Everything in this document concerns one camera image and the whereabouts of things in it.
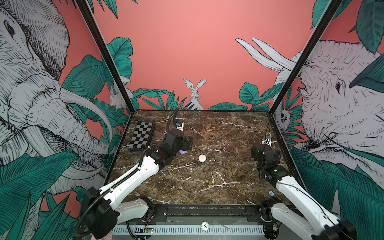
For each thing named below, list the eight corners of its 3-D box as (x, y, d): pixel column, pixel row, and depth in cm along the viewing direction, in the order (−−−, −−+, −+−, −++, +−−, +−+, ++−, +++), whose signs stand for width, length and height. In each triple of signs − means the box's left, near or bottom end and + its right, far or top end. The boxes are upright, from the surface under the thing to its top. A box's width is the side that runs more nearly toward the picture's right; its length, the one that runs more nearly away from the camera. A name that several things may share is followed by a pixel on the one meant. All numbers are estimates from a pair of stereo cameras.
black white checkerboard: (131, 150, 100) (128, 146, 96) (139, 125, 114) (137, 121, 110) (148, 150, 100) (146, 146, 97) (154, 125, 114) (152, 121, 111)
